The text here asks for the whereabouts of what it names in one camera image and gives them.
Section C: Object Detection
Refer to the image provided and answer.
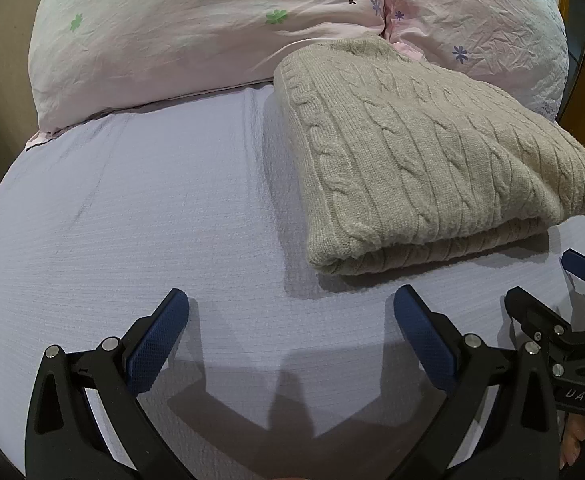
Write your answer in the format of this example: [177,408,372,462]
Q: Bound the beige cable knit sweater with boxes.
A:
[273,36,585,277]

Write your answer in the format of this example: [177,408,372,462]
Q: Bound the person's right hand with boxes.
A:
[559,412,585,468]

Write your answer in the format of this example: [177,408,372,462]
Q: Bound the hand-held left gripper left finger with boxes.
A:
[25,288,190,480]

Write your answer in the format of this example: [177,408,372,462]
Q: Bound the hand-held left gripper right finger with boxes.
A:
[393,285,561,480]

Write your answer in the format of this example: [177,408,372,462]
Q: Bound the pink floral pillow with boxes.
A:
[26,0,392,137]
[383,0,572,124]

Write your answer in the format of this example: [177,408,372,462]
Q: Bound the lavender bed sheet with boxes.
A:
[0,82,585,480]

